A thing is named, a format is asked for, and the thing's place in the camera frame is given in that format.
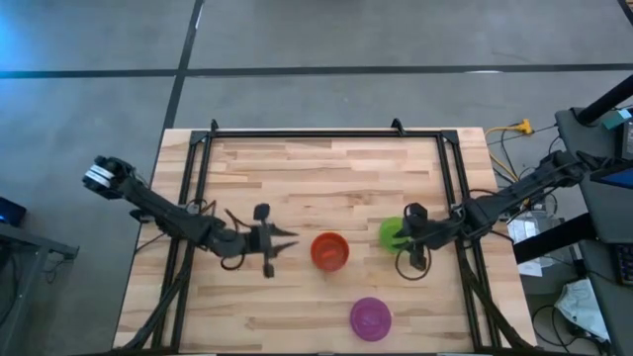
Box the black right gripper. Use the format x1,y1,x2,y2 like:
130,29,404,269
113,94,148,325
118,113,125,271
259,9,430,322
394,202,454,272

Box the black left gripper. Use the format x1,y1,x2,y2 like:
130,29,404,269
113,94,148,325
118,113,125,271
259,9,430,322
246,203,300,279

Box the green plastic bowl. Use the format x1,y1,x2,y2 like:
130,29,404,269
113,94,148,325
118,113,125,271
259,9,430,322
378,216,411,255

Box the red plastic bowl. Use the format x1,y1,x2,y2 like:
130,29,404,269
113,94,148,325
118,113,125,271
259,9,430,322
310,231,351,273

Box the purple plastic bowl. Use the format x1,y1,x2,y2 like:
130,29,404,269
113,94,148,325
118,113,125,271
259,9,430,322
349,297,394,343

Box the white paper sheets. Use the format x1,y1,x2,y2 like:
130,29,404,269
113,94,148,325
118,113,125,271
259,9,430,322
507,217,545,278

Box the black desk beam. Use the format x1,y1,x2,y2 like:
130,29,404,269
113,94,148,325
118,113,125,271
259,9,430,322
512,213,597,265

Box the white plastic bag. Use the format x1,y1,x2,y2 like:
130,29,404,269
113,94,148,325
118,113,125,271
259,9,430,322
554,279,611,343

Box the grey desk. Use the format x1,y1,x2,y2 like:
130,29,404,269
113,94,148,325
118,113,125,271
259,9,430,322
554,106,633,356

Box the tablet with blue screen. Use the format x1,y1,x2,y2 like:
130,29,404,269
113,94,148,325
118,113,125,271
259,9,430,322
589,161,633,191

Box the black keyboard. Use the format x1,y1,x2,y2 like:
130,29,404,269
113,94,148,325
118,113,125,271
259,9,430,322
615,242,633,287

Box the black pole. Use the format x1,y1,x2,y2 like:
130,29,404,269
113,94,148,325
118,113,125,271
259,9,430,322
576,73,633,126

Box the grey side table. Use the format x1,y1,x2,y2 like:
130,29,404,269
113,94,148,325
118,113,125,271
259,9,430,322
0,222,80,356

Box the black device with blue light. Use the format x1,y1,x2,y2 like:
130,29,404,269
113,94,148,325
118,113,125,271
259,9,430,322
0,196,29,228

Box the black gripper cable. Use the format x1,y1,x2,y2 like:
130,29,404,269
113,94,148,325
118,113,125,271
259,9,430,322
394,241,433,282

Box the black aluminium table frame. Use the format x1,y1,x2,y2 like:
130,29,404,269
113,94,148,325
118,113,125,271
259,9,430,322
116,118,538,353

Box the yellow cable with plug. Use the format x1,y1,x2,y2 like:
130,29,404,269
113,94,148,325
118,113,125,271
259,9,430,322
484,118,536,182

